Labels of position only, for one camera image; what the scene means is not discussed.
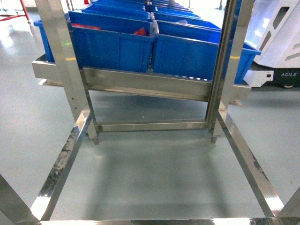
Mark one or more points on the stainless steel table frame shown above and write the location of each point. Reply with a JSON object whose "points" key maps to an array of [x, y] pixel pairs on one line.
{"points": [[275, 212]]}

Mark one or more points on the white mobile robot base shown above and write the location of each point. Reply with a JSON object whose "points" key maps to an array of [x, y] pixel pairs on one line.
{"points": [[274, 30]]}

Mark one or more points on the red metal workbench frame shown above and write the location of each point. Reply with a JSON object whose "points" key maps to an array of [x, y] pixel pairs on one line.
{"points": [[12, 9]]}

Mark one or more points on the blue plastic bin right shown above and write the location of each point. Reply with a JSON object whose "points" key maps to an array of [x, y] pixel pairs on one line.
{"points": [[185, 50]]}

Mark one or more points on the stainless steel bin rack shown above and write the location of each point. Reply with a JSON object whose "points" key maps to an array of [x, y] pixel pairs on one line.
{"points": [[65, 72]]}

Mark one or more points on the blue plastic bin left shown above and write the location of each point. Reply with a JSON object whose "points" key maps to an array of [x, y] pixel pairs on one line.
{"points": [[111, 42]]}

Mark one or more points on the blue plastic bin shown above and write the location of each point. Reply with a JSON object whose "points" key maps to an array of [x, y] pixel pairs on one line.
{"points": [[185, 50], [111, 42]]}

